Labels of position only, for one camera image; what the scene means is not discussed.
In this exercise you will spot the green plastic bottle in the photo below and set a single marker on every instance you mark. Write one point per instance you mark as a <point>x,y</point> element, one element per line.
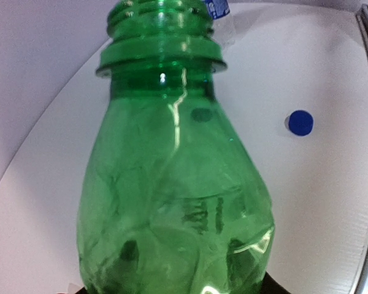
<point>171,201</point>

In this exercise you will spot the blue Pepsi bottle cap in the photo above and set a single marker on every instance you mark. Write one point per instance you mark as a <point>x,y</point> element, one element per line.
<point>300,123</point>

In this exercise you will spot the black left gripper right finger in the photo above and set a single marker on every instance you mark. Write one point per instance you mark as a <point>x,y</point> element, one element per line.
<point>271,286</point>

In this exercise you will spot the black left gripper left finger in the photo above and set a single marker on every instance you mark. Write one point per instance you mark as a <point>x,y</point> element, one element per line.
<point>74,290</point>

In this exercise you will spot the clear bottle small blue label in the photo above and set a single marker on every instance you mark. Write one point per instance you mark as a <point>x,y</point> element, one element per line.
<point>224,31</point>

